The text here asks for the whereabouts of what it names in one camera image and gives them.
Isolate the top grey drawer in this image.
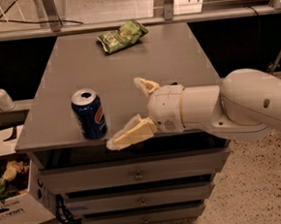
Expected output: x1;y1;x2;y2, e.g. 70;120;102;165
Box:
39;147;230;195

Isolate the blue pepsi can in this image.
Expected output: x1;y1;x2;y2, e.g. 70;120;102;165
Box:
71;88;107;140

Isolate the grey metal railing frame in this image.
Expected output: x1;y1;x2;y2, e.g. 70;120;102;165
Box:
0;0;281;44

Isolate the grey drawer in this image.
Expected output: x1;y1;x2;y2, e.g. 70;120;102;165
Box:
39;147;230;195
65;181;215;215
83;203;204;224

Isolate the white pump bottle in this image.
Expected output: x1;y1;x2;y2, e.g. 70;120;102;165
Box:
0;88;16;111

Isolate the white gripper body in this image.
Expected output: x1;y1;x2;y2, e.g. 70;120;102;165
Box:
147;84;185;133

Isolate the black cable on floor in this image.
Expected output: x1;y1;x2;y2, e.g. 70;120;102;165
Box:
0;6;85;33

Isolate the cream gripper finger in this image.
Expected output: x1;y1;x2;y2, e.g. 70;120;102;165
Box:
106;114;158;151
133;77;160;97

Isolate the middle grey drawer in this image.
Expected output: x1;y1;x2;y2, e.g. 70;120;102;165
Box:
65;181;215;215

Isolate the bottom grey drawer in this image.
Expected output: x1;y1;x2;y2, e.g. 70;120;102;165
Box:
83;203;204;224

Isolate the grey drawer cabinet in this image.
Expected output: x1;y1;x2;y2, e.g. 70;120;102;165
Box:
16;23;228;223

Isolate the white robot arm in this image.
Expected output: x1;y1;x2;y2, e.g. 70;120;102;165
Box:
107;69;281;150

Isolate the green chip bag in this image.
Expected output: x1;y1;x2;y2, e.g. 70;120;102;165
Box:
97;20;149;54

